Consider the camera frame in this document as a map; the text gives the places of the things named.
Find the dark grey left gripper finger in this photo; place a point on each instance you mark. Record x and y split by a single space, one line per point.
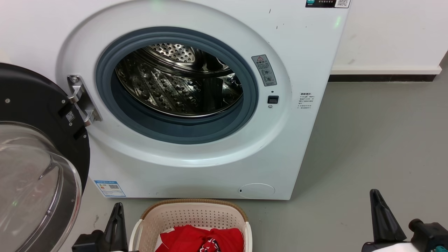
117 234

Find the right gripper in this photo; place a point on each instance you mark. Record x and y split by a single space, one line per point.
385 247

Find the red garment with print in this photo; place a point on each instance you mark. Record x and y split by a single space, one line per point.
189 239

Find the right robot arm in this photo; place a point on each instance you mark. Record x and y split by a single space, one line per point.
428 236

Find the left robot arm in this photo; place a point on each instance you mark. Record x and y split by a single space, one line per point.
87 242

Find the cream perforated laundry basket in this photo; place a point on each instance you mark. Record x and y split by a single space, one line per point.
196 215

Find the stainless steel washing machine drum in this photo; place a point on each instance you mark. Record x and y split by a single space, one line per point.
168 87

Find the black glass washer door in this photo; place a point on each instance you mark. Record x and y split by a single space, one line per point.
31 98

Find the blue energy label sticker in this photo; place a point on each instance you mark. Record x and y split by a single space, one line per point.
110 188

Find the white front-load washing machine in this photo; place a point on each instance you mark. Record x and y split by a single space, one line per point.
297 147

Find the grey rubber door gasket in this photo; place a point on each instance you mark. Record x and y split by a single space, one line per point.
182 132

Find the small QR code sticker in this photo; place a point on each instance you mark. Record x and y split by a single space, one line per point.
70 116

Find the round filter access cover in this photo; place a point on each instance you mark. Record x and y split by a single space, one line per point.
257 191

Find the silver door hinge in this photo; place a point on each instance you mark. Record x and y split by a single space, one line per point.
82 99

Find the small printed text label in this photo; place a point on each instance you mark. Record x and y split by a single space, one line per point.
306 100

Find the white and black baseboard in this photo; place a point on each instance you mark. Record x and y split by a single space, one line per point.
385 74

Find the black door latch socket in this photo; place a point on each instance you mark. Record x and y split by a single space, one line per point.
273 99

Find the grey warning sticker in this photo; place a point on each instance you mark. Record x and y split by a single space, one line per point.
264 70

